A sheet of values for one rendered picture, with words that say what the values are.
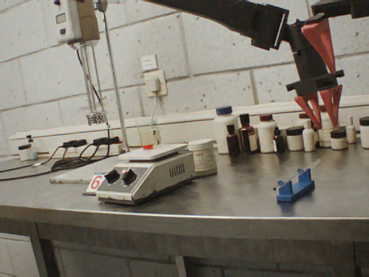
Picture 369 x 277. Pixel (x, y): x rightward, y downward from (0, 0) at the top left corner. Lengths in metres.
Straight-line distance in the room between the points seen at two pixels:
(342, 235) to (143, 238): 0.44
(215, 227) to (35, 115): 1.48
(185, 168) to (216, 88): 0.53
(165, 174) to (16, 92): 1.36
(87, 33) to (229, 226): 0.82
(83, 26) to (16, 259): 1.58
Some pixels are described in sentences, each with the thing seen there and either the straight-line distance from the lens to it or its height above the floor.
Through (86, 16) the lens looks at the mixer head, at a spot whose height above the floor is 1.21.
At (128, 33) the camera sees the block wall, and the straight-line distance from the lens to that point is 1.79.
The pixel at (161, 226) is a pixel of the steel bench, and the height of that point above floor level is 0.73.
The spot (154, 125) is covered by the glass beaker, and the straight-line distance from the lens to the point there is 1.12.
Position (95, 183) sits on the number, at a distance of 1.23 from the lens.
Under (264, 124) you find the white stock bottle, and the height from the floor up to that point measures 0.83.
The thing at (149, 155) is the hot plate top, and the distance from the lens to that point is 1.06.
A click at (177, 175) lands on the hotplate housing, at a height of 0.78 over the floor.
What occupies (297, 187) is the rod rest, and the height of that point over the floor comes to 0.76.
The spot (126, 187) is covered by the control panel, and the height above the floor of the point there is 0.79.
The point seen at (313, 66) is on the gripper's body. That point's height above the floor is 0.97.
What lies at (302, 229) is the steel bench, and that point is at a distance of 0.79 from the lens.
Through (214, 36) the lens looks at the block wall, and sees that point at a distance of 1.58.
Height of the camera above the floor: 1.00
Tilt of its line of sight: 8 degrees down
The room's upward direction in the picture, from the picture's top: 10 degrees counter-clockwise
